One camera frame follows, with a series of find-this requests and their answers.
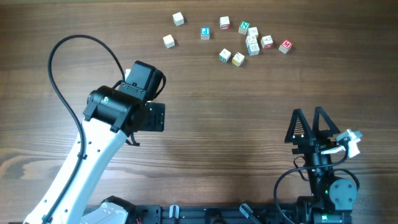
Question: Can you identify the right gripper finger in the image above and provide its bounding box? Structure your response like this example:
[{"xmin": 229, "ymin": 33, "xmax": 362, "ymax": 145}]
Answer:
[
  {"xmin": 284, "ymin": 109, "xmax": 315, "ymax": 143},
  {"xmin": 312, "ymin": 106, "xmax": 340, "ymax": 137}
]

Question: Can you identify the wooden block blue side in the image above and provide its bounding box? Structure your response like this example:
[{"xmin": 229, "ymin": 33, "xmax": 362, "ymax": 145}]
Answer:
[{"xmin": 248, "ymin": 43, "xmax": 260, "ymax": 56}]

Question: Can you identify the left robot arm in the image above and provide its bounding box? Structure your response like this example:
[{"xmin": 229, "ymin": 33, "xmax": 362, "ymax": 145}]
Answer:
[{"xmin": 24, "ymin": 60, "xmax": 166, "ymax": 223}]

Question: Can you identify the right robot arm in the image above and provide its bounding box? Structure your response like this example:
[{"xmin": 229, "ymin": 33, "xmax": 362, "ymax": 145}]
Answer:
[{"xmin": 280, "ymin": 106, "xmax": 363, "ymax": 223}]

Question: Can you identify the red M block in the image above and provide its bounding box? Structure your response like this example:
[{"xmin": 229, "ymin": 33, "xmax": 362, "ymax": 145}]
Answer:
[{"xmin": 279, "ymin": 40, "xmax": 293, "ymax": 54}]

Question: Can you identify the wooden block teal side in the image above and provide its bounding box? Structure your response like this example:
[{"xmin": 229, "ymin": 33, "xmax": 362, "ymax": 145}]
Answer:
[{"xmin": 219, "ymin": 49, "xmax": 231, "ymax": 63}]

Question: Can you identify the blue P block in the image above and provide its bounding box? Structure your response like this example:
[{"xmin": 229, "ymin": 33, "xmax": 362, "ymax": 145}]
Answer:
[{"xmin": 200, "ymin": 27, "xmax": 210, "ymax": 40}]

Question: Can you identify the wooden block red picture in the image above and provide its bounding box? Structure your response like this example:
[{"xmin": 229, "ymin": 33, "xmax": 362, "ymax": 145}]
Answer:
[{"xmin": 261, "ymin": 35, "xmax": 274, "ymax": 49}]

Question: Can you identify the plain wooden block top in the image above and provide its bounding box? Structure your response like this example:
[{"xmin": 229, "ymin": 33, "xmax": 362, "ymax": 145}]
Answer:
[{"xmin": 172, "ymin": 12, "xmax": 184, "ymax": 26}]

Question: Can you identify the wooden block yellow picture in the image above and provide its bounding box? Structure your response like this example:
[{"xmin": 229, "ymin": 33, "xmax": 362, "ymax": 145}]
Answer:
[{"xmin": 232, "ymin": 52, "xmax": 245, "ymax": 67}]

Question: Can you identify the wooden block green picture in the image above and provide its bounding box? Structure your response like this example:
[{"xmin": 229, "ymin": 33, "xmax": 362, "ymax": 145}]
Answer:
[{"xmin": 246, "ymin": 35, "xmax": 257, "ymax": 47}]

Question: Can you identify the wooden block red side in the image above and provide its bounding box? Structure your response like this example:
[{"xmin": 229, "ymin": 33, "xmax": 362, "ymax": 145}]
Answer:
[{"xmin": 220, "ymin": 16, "xmax": 231, "ymax": 30}]

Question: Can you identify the green N block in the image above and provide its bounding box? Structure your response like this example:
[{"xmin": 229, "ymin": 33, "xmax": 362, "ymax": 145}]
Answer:
[{"xmin": 238, "ymin": 21, "xmax": 250, "ymax": 35}]

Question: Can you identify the right black cable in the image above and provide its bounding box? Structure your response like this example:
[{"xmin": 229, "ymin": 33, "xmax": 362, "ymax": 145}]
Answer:
[{"xmin": 273, "ymin": 138, "xmax": 351, "ymax": 224}]

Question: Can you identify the black cable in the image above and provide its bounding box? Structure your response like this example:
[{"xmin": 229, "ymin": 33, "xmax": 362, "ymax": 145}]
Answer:
[
  {"xmin": 273, "ymin": 138, "xmax": 351, "ymax": 224},
  {"xmin": 42, "ymin": 34, "xmax": 126, "ymax": 223}
]

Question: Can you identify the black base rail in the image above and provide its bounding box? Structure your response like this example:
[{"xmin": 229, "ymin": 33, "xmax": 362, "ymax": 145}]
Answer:
[{"xmin": 124, "ymin": 203, "xmax": 352, "ymax": 224}]

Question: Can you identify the left black cable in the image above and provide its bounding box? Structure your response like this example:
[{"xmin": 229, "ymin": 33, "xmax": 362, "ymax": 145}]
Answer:
[{"xmin": 42, "ymin": 34, "xmax": 126, "ymax": 223}]

